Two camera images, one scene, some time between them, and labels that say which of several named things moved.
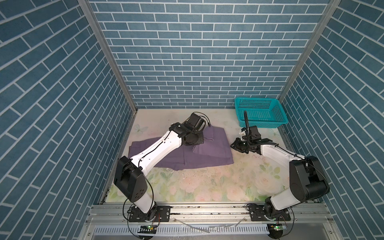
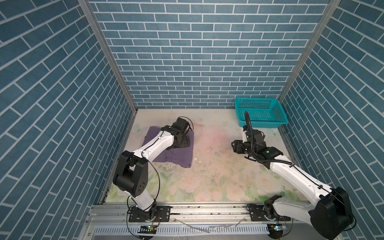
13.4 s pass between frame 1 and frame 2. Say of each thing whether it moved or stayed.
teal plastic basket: stayed
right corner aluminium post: stayed
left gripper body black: moved
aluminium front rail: stayed
